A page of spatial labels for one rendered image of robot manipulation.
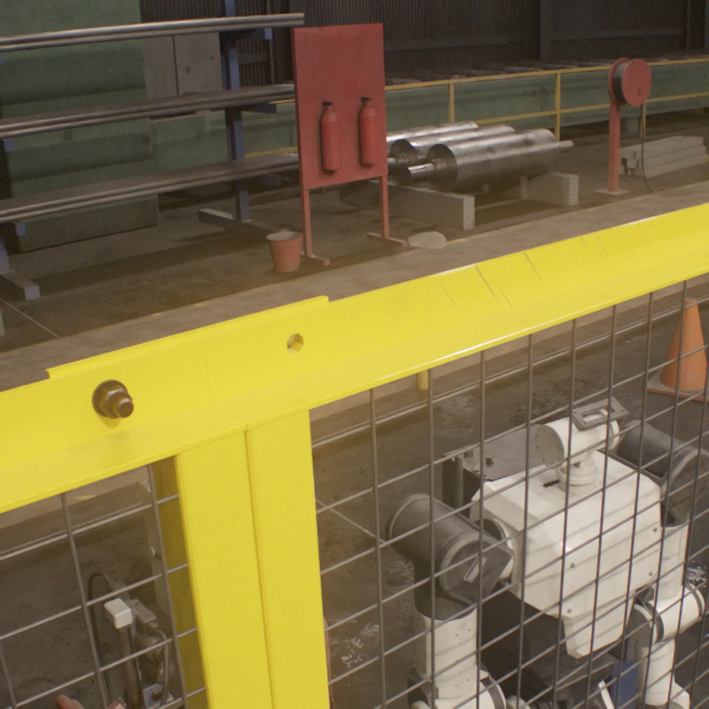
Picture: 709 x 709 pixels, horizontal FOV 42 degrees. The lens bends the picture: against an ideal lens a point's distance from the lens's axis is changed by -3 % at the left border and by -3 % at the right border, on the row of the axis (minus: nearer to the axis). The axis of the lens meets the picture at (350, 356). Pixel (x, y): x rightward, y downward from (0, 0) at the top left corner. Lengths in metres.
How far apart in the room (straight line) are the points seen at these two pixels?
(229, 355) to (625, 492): 0.91
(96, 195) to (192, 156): 2.83
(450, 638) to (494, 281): 0.72
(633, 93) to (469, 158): 2.16
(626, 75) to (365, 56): 3.21
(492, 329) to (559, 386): 4.65
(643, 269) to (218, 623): 0.52
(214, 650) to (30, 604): 3.17
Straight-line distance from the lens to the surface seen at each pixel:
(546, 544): 1.36
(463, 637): 1.41
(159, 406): 0.62
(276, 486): 0.64
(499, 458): 1.52
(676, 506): 1.58
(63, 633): 3.63
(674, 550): 1.66
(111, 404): 0.59
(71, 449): 0.60
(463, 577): 1.32
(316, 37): 7.96
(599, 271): 0.89
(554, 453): 1.37
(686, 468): 1.56
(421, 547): 1.34
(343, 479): 4.41
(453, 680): 1.45
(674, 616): 1.71
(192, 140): 10.70
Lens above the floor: 2.05
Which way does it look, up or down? 20 degrees down
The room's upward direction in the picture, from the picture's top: 3 degrees counter-clockwise
